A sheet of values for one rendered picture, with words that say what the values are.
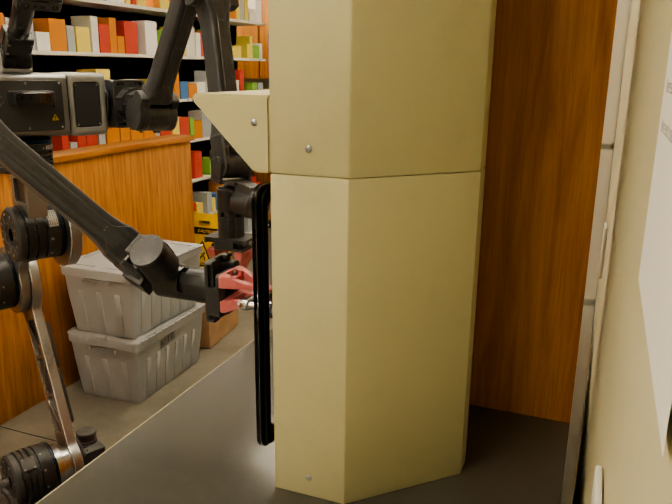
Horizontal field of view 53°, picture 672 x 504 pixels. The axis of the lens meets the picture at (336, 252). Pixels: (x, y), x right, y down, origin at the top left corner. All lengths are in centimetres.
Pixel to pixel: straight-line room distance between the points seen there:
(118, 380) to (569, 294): 254
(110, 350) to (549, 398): 239
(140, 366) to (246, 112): 250
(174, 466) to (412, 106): 66
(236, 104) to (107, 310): 245
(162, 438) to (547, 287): 70
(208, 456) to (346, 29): 69
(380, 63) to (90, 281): 257
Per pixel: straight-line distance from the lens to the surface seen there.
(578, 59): 116
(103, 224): 117
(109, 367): 339
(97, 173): 362
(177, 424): 125
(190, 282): 110
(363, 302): 90
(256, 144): 89
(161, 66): 166
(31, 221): 182
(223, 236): 146
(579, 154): 116
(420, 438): 104
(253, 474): 110
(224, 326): 405
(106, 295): 324
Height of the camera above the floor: 154
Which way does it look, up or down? 15 degrees down
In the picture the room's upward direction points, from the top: 1 degrees clockwise
